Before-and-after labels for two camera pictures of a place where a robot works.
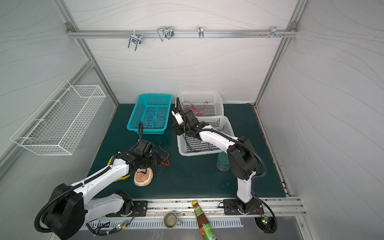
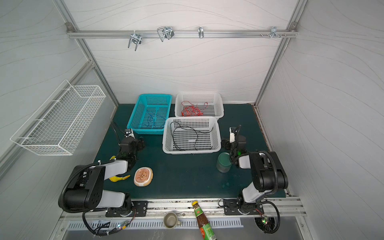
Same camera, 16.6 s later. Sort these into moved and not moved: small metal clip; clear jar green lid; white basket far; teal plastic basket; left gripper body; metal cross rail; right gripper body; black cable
Moved: right gripper body; left gripper body; black cable
Not moved: metal cross rail; teal plastic basket; small metal clip; white basket far; clear jar green lid
